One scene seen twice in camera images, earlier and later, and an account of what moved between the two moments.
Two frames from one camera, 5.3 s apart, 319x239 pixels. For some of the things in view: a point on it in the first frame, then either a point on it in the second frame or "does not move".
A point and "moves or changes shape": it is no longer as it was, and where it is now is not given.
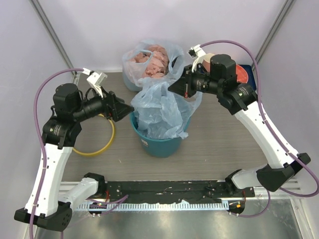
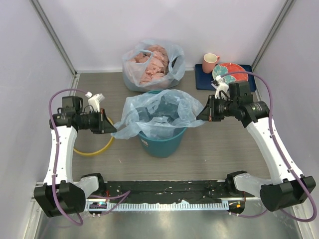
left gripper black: [112, 108] → [101, 117]
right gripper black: [183, 86] → [209, 113]
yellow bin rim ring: [104, 148] does not move
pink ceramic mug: [207, 59] does not move
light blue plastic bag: [160, 113] moves or changes shape
